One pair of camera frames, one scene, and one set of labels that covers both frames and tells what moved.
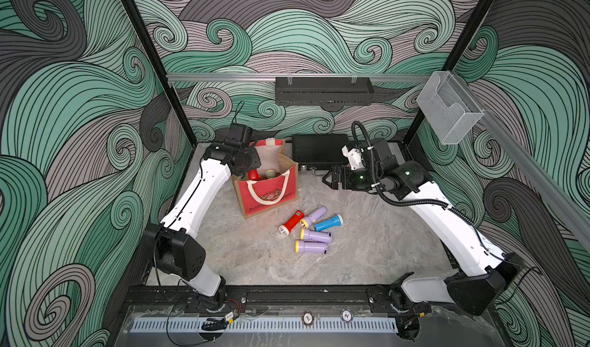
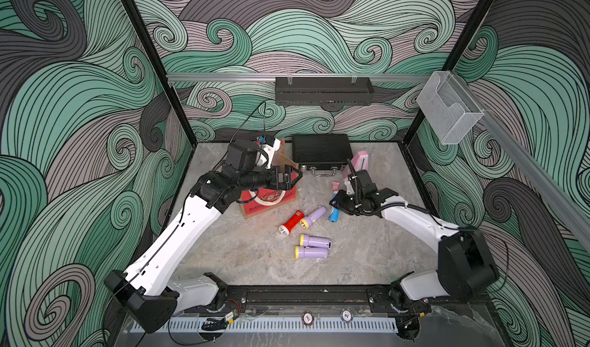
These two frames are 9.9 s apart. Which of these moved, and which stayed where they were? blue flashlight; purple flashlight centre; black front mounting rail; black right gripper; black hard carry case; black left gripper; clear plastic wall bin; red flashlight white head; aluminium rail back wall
Moved: black left gripper; blue flashlight; black right gripper
Stayed: purple flashlight centre; black front mounting rail; black hard carry case; clear plastic wall bin; red flashlight white head; aluminium rail back wall
